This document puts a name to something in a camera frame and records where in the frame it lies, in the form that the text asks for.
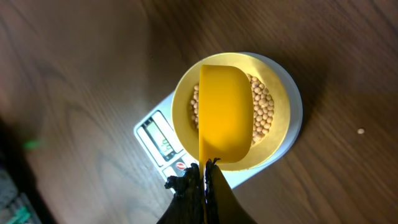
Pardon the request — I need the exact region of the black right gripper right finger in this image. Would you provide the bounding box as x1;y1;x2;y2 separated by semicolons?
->
205;158;256;224

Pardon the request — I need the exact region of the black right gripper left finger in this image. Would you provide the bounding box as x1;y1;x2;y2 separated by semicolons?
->
157;164;205;224

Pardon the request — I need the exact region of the yellow plastic measuring scoop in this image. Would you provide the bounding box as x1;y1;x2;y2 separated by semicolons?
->
198;65;254;175

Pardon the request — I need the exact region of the white digital kitchen scale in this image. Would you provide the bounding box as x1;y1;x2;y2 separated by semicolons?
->
134;52;303;189

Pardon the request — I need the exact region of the pale yellow bowl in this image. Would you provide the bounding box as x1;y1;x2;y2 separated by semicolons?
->
172;53;292;171

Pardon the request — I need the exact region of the stray soybean on table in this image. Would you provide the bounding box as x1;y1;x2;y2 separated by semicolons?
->
357;128;365;134

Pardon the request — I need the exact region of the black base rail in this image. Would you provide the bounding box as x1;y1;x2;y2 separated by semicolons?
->
1;121;56;224

